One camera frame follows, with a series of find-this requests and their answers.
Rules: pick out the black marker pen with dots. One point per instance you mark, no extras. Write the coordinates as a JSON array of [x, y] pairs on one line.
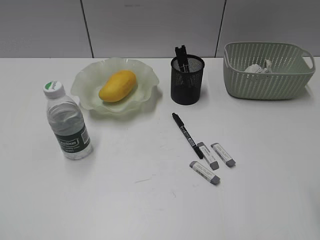
[[184, 57], [186, 134], [180, 58]]

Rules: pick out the light green plastic basket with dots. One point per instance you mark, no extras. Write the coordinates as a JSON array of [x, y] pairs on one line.
[[292, 68]]

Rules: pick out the yellow mango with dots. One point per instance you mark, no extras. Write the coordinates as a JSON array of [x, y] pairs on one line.
[[118, 86]]

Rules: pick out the clear water bottle green label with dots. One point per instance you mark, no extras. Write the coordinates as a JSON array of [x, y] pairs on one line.
[[67, 122]]

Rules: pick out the white waste paper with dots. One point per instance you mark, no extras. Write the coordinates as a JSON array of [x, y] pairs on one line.
[[257, 69]]

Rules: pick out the black mesh pen holder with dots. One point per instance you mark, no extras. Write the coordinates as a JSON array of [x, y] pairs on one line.
[[185, 87]]

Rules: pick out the grey white eraser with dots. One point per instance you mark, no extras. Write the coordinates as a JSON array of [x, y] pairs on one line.
[[222, 153], [206, 173], [208, 156]]

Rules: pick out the frosted green wavy plate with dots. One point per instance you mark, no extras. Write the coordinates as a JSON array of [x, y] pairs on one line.
[[91, 79]]

